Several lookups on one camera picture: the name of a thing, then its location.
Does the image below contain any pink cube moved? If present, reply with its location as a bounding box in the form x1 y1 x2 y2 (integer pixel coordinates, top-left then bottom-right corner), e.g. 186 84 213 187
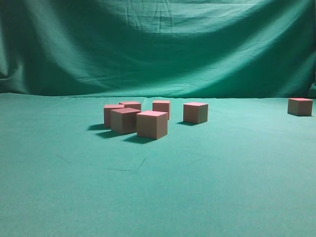
183 102 209 124
119 101 142 110
103 104 124 127
153 100 171 120
111 108 141 134
136 111 168 139

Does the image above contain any pink cube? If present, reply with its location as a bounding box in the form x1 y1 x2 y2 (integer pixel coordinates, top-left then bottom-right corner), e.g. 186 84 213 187
287 98 313 116

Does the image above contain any green cloth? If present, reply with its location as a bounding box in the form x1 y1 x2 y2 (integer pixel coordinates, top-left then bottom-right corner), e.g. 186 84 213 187
0 0 316 237

